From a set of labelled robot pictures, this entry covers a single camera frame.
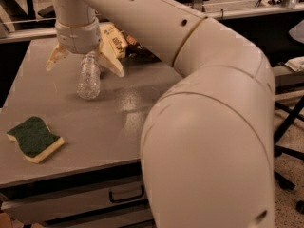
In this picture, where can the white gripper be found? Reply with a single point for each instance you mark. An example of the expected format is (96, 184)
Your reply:
(78, 38)

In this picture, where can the clear plastic water bottle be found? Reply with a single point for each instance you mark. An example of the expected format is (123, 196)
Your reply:
(88, 86)

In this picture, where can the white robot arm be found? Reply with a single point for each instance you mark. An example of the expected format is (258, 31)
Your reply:
(207, 148)

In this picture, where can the brown and yellow snack bag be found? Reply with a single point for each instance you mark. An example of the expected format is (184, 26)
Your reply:
(123, 44)

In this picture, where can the grey metal railing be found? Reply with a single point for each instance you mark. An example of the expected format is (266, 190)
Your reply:
(17, 26)

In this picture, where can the green and yellow sponge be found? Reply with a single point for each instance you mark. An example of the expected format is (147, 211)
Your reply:
(35, 139)

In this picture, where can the grey metal drawer cabinet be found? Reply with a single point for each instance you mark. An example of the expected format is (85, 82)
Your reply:
(101, 153)

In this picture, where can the black folding stand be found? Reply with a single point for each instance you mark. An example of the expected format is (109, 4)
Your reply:
(288, 140)

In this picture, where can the black drawer handle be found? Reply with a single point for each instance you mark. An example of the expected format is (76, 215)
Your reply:
(126, 195)

